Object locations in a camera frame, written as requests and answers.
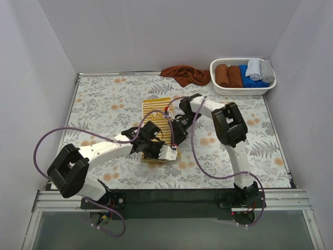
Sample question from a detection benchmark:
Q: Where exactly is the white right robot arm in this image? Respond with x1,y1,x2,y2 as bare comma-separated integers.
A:
172,94,259,207

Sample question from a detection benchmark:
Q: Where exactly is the yellow striped towel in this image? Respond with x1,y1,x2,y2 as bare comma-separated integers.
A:
139,97,181,163

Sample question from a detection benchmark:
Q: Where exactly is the floral patterned table mat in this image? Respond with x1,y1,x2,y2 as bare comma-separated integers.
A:
62,76,291,189

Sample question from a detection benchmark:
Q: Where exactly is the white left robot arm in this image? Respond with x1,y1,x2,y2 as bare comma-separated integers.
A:
47,121,168,208

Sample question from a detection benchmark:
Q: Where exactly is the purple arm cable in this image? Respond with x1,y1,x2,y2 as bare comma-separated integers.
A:
163,95,267,228
33,109,178,238

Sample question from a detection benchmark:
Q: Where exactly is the white plastic basket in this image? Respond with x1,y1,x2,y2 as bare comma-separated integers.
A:
210,58,277,96

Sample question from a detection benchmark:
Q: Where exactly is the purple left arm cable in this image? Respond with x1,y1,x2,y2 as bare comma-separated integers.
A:
33,109,178,238

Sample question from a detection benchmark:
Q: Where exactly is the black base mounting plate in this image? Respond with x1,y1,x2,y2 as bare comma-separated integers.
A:
80,189,266,224

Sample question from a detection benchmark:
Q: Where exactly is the brown towel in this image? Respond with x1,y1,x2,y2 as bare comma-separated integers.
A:
160,65,211,88
227,66,243,88
215,64,229,88

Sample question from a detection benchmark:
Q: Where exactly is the rolled grey towel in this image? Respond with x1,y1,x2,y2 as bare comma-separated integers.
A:
260,60,275,84

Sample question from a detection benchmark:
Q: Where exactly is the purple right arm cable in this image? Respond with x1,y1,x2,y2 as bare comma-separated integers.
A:
163,95,267,228

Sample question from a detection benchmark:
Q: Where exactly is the rolled light blue towel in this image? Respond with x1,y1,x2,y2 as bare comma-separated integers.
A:
246,58,261,81

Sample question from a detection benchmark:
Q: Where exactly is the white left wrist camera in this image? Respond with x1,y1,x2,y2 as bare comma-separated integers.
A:
158,145,178,161

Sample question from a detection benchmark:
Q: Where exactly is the aluminium frame rail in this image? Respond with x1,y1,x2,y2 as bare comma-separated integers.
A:
32,189,312,211

